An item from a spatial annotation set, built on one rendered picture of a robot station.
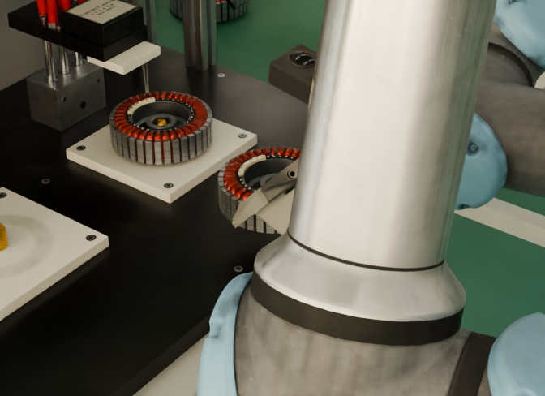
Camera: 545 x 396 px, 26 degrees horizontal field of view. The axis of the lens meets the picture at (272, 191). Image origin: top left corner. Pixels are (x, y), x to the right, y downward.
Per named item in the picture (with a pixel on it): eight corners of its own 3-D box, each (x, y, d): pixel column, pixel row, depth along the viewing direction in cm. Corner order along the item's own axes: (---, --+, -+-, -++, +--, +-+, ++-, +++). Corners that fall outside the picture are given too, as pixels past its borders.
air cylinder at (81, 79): (107, 106, 140) (103, 64, 137) (62, 132, 135) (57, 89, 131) (76, 94, 142) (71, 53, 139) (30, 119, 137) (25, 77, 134)
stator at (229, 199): (357, 197, 115) (358, 164, 113) (289, 251, 108) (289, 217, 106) (265, 163, 121) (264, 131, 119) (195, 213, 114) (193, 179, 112)
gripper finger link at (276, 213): (257, 272, 106) (337, 213, 104) (217, 219, 106) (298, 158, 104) (264, 264, 109) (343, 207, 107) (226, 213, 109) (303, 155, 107)
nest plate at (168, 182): (257, 144, 132) (257, 134, 132) (170, 204, 122) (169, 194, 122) (156, 105, 140) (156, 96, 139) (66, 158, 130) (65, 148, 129)
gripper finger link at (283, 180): (266, 204, 104) (345, 144, 102) (255, 190, 104) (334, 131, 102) (276, 196, 108) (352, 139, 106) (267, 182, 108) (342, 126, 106)
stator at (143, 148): (233, 137, 131) (233, 108, 129) (164, 180, 124) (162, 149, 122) (160, 106, 137) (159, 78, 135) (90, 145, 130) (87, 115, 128)
